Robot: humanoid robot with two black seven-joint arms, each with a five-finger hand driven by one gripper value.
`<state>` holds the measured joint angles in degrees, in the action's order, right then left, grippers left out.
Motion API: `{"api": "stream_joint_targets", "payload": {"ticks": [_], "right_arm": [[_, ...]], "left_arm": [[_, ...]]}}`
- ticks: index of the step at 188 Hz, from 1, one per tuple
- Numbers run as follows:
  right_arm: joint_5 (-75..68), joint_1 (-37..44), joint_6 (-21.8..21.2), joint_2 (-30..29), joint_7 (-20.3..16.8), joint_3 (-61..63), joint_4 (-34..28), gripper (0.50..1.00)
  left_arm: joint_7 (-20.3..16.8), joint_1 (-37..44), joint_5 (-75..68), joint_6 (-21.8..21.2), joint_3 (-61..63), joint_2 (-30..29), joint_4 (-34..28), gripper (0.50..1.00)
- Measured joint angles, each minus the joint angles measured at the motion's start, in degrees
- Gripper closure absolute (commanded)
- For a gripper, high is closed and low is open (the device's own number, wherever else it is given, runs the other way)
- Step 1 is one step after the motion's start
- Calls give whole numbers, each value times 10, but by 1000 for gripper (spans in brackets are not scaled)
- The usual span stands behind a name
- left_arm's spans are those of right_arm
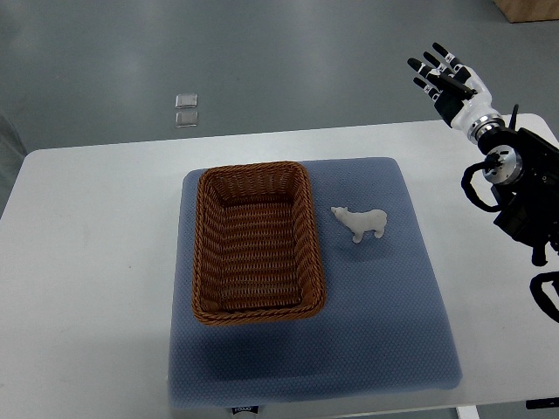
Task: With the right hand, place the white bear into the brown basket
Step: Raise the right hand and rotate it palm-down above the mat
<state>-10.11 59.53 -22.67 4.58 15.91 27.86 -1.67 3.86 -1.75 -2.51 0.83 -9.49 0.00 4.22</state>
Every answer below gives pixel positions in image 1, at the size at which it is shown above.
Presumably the white bear figurine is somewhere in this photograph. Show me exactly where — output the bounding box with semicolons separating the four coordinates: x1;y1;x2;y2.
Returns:
330;207;388;244

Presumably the black table control panel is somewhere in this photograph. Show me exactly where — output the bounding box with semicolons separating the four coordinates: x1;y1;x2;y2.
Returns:
525;399;559;410

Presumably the brown wicker basket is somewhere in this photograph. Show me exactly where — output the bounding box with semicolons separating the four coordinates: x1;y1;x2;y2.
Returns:
191;161;327;326

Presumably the wooden box corner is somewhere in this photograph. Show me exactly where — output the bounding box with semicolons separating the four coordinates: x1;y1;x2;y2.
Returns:
493;0;558;24

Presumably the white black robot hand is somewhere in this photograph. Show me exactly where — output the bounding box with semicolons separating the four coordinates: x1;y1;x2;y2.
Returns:
407;43;504;144

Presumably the blue padded mat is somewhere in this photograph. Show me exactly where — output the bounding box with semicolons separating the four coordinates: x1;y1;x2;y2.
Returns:
168;157;461;409

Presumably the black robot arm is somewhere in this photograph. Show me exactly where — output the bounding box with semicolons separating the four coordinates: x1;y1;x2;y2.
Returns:
461;107;558;267

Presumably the black label tag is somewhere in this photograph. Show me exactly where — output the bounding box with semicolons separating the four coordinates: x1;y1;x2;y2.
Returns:
231;406;259;415

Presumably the upper silver floor plate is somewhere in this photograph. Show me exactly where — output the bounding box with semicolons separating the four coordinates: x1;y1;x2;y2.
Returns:
175;93;198;109

